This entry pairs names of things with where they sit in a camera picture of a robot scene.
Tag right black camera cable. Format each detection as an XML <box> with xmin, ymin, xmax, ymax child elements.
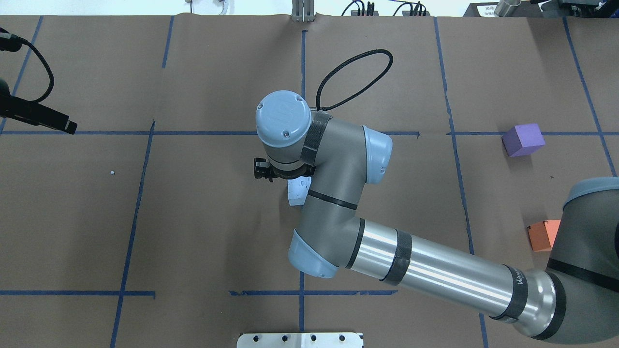
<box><xmin>315</xmin><ymin>48</ymin><xmax>394</xmax><ymax>113</ymax></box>

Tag orange block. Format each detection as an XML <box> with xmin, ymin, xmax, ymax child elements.
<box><xmin>527</xmin><ymin>219</ymin><xmax>561</xmax><ymax>252</ymax></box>

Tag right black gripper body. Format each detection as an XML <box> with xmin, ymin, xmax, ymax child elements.
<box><xmin>253</xmin><ymin>157</ymin><xmax>315</xmax><ymax>182</ymax></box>

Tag purple block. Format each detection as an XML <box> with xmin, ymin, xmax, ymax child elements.
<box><xmin>501</xmin><ymin>123</ymin><xmax>546</xmax><ymax>157</ymax></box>

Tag aluminium frame post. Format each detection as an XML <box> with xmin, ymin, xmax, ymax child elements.
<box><xmin>291</xmin><ymin>0</ymin><xmax>316</xmax><ymax>23</ymax></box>

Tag white camera pole base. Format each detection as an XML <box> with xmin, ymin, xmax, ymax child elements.
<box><xmin>236</xmin><ymin>332</ymin><xmax>365</xmax><ymax>348</ymax></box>

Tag black camera cable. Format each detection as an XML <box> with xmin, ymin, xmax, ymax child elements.
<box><xmin>10</xmin><ymin>34</ymin><xmax>55</xmax><ymax>103</ymax></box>
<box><xmin>315</xmin><ymin>48</ymin><xmax>394</xmax><ymax>113</ymax></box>

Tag left black camera cable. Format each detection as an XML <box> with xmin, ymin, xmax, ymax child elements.
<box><xmin>10</xmin><ymin>34</ymin><xmax>55</xmax><ymax>103</ymax></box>

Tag silver metal cylinder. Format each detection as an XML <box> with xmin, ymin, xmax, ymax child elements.
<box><xmin>494</xmin><ymin>0</ymin><xmax>522</xmax><ymax>17</ymax></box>

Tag light blue foam block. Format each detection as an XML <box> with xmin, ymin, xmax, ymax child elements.
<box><xmin>287</xmin><ymin>176</ymin><xmax>312</xmax><ymax>206</ymax></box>

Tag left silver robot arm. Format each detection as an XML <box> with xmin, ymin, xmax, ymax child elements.
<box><xmin>0</xmin><ymin>79</ymin><xmax>77</xmax><ymax>135</ymax></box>

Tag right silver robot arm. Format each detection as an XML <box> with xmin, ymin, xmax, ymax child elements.
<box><xmin>254</xmin><ymin>90</ymin><xmax>619</xmax><ymax>345</ymax></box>

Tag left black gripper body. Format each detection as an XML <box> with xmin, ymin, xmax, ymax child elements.
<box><xmin>0</xmin><ymin>95</ymin><xmax>47</xmax><ymax>126</ymax></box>

